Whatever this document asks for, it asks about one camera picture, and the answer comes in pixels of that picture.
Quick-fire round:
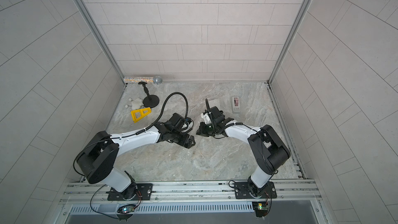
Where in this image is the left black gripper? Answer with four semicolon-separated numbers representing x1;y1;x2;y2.
170;129;199;148

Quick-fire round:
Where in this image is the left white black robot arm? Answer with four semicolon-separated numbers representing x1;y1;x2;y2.
75;121;195;200

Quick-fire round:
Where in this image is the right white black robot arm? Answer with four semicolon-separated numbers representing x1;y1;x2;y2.
197;120;291;198

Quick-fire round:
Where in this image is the tape dispenser with red roll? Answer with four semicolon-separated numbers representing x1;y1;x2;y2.
232;96;241;114

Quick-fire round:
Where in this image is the black round base stand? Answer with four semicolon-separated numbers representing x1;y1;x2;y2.
138;82;160;108

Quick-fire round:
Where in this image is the white plastic toy figure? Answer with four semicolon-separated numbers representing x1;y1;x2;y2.
125;98;143;111

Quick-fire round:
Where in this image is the silver glitter ball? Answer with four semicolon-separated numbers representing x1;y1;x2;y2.
153;76;163;85

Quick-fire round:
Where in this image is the glittery silver strip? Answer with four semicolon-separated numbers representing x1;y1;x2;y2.
123;77;154;84

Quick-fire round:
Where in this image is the left small circuit board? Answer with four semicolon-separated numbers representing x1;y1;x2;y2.
117;204;136;214

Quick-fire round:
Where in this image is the small circuit board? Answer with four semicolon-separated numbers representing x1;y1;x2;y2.
252;201;270;218
117;204;136;214

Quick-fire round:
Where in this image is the right small circuit board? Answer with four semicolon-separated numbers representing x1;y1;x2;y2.
252;201;270;218

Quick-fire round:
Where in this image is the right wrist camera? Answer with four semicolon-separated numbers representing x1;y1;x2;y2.
201;106;234;126

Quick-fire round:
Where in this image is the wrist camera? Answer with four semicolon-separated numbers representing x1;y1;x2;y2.
168;113;193;133
201;106;234;126

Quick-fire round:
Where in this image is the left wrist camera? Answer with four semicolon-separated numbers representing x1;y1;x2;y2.
168;113;193;133

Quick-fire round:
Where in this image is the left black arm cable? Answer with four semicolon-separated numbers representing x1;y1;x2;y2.
146;92;189;131

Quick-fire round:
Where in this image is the yellow plastic triangular frame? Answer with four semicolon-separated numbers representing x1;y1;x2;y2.
131;107;151;123

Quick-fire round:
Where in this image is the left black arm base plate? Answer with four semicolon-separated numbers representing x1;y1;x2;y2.
106;183;153;201

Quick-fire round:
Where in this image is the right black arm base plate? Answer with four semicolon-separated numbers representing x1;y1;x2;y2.
233;181;277;199

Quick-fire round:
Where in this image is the aluminium mounting rail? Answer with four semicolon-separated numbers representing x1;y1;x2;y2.
58;179;322;204

